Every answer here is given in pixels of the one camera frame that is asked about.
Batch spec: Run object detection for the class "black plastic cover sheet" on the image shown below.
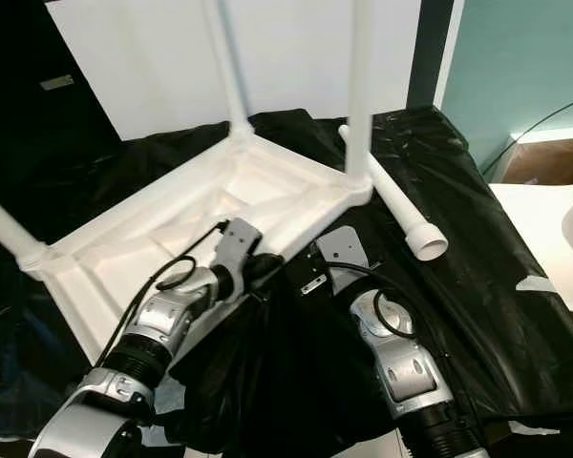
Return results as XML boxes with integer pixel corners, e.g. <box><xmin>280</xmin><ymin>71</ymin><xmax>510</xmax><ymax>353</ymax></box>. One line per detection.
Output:
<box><xmin>0</xmin><ymin>105</ymin><xmax>573</xmax><ymax>454</ymax></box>

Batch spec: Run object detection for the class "silver metal door latch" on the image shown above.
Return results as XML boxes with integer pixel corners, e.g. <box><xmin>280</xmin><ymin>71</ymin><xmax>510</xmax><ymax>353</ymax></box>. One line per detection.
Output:
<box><xmin>40</xmin><ymin>74</ymin><xmax>75</xmax><ymax>91</ymax></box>

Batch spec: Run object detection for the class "black door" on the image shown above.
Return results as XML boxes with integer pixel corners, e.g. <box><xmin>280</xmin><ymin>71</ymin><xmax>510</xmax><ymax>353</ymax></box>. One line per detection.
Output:
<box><xmin>0</xmin><ymin>0</ymin><xmax>120</xmax><ymax>211</ymax></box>

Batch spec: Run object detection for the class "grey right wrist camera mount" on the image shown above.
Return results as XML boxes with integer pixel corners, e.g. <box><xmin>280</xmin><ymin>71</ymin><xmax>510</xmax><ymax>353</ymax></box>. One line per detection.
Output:
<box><xmin>315</xmin><ymin>227</ymin><xmax>372</xmax><ymax>289</ymax></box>

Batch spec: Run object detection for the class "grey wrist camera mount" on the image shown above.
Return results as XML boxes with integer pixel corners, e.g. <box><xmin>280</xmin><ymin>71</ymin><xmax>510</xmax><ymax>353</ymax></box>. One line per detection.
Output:
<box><xmin>215</xmin><ymin>218</ymin><xmax>265</xmax><ymax>280</ymax></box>
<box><xmin>315</xmin><ymin>227</ymin><xmax>372</xmax><ymax>289</ymax></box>

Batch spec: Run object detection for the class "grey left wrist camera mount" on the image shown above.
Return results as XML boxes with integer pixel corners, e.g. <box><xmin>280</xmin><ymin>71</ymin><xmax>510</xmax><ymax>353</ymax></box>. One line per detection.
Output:
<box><xmin>215</xmin><ymin>218</ymin><xmax>265</xmax><ymax>280</ymax></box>

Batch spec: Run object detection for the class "black vertical wall post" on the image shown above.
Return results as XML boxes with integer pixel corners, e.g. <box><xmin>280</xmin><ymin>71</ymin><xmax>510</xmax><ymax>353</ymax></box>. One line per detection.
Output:
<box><xmin>406</xmin><ymin>0</ymin><xmax>456</xmax><ymax>109</ymax></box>

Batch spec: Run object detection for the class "thin black wall cable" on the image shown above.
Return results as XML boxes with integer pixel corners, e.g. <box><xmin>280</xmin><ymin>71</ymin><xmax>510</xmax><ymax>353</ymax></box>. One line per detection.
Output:
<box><xmin>482</xmin><ymin>93</ymin><xmax>573</xmax><ymax>173</ymax></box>

